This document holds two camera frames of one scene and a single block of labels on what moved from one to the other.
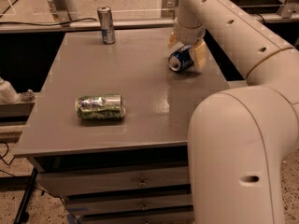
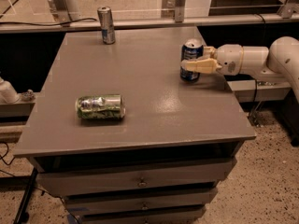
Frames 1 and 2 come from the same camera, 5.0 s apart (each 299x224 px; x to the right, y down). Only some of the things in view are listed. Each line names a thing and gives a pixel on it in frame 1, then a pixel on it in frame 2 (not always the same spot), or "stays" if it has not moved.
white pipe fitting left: (9, 95) stays
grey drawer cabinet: (134, 170) stays
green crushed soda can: (101, 106) stays
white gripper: (189, 34) to (230, 59)
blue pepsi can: (181, 59) to (192, 49)
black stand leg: (22, 216) stays
